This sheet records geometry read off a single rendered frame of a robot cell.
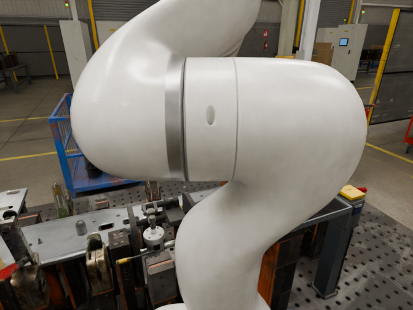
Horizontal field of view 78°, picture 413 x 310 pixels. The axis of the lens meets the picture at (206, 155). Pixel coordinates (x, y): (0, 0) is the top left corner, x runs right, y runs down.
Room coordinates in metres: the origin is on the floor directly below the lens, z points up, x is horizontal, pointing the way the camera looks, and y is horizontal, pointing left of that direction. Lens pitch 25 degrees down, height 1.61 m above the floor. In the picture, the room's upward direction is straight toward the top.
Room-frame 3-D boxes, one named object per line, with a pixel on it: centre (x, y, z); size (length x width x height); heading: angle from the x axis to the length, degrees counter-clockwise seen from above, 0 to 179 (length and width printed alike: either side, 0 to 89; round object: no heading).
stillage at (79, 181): (2.91, 1.25, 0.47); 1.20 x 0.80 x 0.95; 20
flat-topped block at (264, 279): (0.60, -0.23, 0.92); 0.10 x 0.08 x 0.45; 113
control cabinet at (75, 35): (8.88, 4.07, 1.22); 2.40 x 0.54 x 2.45; 18
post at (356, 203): (0.70, -0.47, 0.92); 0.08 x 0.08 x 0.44; 23
